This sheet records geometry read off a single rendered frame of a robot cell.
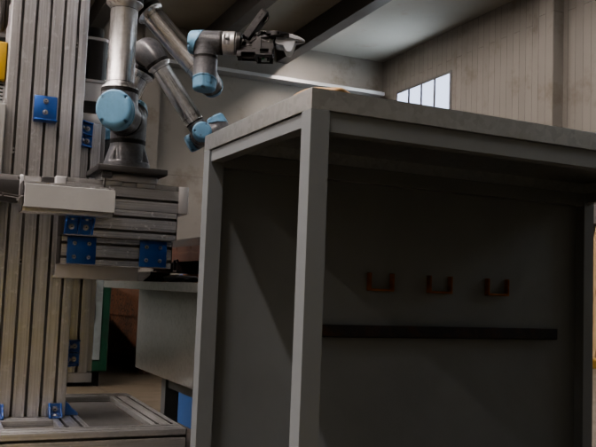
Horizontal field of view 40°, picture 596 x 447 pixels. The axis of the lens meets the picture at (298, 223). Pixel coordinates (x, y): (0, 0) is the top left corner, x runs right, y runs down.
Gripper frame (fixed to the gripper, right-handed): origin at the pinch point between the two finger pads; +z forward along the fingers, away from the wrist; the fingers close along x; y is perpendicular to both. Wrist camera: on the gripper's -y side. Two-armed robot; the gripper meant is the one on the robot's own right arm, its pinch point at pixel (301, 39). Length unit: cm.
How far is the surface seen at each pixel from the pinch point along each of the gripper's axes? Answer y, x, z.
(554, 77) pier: -324, -772, 307
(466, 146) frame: 58, 74, 39
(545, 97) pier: -302, -787, 297
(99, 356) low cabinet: 87, -291, -132
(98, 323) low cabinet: 67, -287, -134
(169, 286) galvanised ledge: 76, -31, -41
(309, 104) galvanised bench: 57, 91, 6
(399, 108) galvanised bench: 54, 84, 24
